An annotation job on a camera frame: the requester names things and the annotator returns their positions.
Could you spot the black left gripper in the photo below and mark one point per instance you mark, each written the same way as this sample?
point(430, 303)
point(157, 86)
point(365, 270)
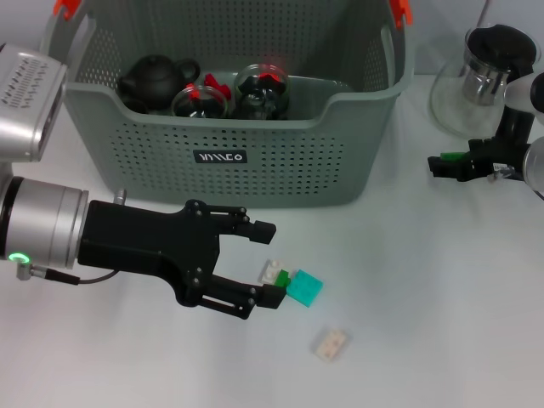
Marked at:
point(149, 242)

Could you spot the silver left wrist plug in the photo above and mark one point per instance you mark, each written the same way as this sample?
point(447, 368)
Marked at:
point(120, 197)

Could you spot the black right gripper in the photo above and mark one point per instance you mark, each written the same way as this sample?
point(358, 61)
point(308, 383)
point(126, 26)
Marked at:
point(501, 155)

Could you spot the dark red long brick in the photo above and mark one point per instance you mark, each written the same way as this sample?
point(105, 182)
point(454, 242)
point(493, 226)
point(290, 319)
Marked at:
point(217, 84)

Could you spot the grey perforated plastic storage bin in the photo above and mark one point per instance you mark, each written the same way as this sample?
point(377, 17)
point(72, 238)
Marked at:
point(297, 170)

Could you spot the teal square toy brick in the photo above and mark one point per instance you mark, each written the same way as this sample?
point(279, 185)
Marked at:
point(305, 289)

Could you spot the black clay teapot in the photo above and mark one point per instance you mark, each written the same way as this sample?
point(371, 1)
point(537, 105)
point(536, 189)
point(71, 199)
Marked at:
point(151, 81)

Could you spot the translucent white toy brick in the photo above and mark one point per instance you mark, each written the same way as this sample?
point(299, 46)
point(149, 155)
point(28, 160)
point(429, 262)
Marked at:
point(333, 345)

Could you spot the bright red long brick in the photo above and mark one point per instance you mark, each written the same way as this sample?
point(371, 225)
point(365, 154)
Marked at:
point(268, 77)

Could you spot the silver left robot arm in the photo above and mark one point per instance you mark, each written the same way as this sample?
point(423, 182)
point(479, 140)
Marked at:
point(42, 221)

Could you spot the green toy brick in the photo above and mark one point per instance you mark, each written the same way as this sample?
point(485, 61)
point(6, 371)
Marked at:
point(282, 278)
point(452, 156)

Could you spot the glass jar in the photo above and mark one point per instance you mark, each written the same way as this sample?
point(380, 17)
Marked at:
point(204, 108)
point(261, 100)

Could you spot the small white toy brick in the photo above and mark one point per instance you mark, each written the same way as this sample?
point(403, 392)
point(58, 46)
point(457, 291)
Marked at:
point(270, 271)

